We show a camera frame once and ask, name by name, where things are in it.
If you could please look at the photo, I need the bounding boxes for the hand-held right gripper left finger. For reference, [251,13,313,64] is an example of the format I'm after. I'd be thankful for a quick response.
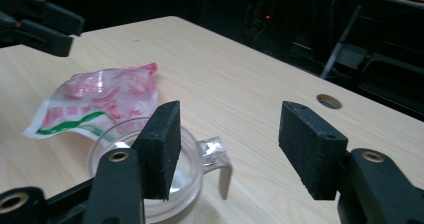
[81,99,183,224]

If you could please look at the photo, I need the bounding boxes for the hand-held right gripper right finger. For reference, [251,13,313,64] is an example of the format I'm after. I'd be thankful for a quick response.
[277,100,424,224]

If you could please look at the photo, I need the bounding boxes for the glass jar with flip lid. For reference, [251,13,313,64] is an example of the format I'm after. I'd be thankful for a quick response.
[88,116,234,224]

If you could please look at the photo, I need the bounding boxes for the pink and white plastic packet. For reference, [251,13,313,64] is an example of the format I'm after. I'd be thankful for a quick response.
[22,62,160,142]

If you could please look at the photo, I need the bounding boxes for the white table with white legs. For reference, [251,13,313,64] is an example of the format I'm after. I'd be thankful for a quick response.
[319,0,424,80]

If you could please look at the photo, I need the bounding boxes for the black folding chair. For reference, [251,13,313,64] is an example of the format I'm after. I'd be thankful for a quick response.
[353,33,424,119]

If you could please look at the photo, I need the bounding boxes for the dark computer cabinet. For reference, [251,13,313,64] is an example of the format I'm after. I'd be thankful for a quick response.
[243,0,291,52]

